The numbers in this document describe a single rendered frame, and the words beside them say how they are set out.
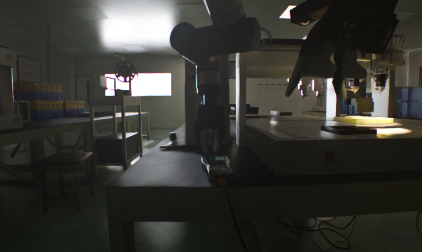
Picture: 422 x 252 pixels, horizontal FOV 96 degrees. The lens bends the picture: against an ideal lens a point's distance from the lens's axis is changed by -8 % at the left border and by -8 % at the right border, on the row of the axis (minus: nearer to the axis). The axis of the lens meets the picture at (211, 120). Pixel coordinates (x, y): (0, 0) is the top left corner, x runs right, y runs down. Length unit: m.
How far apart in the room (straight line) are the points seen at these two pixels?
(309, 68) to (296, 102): 8.32
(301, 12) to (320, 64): 0.12
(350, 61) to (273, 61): 0.62
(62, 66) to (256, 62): 8.89
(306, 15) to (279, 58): 0.63
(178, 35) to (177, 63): 7.64
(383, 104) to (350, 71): 0.89
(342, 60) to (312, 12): 0.10
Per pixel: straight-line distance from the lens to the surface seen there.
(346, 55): 0.44
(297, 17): 0.43
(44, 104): 3.91
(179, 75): 8.11
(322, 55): 0.36
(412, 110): 3.90
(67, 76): 9.38
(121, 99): 2.85
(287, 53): 1.05
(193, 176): 0.60
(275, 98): 8.38
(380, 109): 1.35
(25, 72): 2.36
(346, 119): 1.01
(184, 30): 0.54
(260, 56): 1.01
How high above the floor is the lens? 0.95
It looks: 4 degrees down
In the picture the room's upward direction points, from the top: straight up
